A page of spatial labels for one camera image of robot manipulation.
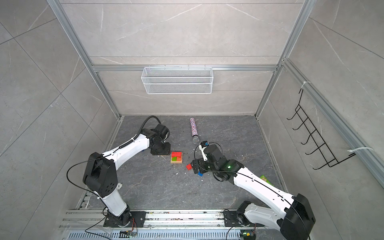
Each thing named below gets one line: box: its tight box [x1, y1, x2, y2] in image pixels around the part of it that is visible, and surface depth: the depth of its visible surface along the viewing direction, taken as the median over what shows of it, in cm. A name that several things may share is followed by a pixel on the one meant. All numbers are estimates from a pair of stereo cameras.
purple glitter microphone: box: [189, 117, 200, 144], surface depth 106 cm
